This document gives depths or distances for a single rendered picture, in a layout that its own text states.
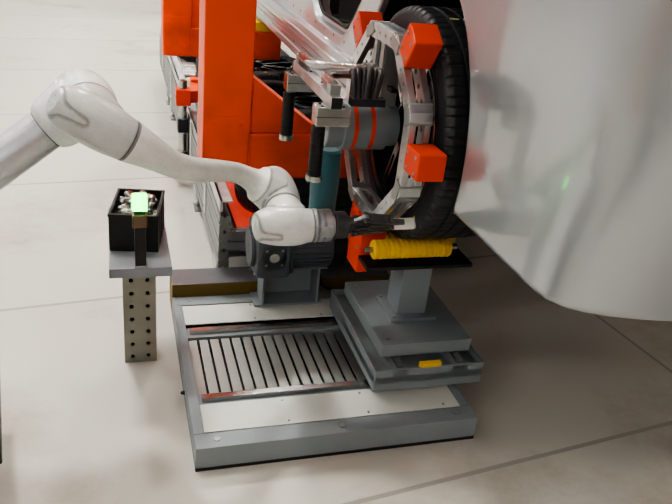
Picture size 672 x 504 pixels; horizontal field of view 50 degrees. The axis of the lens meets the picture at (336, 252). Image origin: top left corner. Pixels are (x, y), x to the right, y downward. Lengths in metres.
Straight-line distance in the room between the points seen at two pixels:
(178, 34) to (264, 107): 1.92
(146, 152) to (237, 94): 0.80
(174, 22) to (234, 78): 1.93
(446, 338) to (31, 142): 1.31
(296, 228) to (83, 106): 0.59
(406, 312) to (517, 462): 0.57
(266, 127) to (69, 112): 0.99
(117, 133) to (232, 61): 0.83
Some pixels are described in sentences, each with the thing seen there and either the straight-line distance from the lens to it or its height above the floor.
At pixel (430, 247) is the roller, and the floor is 0.52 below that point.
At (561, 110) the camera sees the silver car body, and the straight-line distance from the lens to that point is 1.43.
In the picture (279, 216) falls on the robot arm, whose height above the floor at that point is 0.68.
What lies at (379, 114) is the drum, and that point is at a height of 0.90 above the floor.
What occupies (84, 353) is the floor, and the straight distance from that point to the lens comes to 2.52.
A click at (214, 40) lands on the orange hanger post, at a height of 0.98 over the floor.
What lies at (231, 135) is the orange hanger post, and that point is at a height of 0.68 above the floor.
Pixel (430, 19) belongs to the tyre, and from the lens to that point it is 1.97.
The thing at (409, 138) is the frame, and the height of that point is 0.90.
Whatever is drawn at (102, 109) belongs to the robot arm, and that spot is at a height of 0.96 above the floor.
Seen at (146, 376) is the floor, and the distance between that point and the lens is 2.39.
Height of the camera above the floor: 1.42
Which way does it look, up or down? 26 degrees down
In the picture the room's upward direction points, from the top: 6 degrees clockwise
